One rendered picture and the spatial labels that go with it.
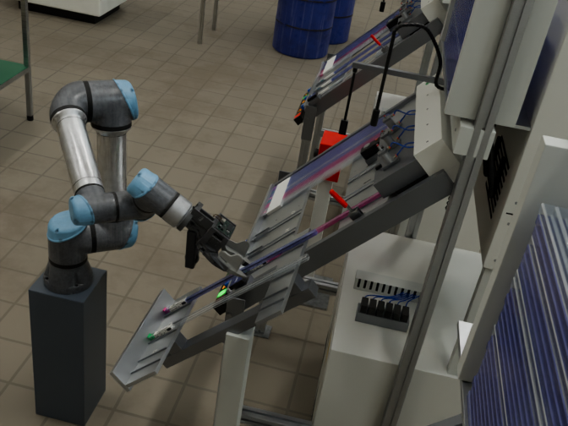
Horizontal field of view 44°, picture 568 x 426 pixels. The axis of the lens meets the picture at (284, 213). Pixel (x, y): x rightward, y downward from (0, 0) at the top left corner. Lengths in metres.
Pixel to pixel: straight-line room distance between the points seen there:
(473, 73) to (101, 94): 1.01
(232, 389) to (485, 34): 1.04
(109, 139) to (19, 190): 1.83
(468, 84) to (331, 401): 1.06
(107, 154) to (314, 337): 1.34
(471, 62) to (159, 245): 2.18
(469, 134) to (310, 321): 1.65
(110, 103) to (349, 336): 0.96
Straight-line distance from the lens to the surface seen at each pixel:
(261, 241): 2.20
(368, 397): 2.16
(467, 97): 1.63
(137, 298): 3.11
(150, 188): 1.69
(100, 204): 1.77
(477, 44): 1.59
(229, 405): 1.88
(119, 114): 2.05
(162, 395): 2.71
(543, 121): 1.68
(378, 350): 2.09
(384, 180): 1.77
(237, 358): 1.77
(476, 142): 1.64
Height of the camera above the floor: 1.97
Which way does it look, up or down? 31 degrees down
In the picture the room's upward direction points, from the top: 9 degrees clockwise
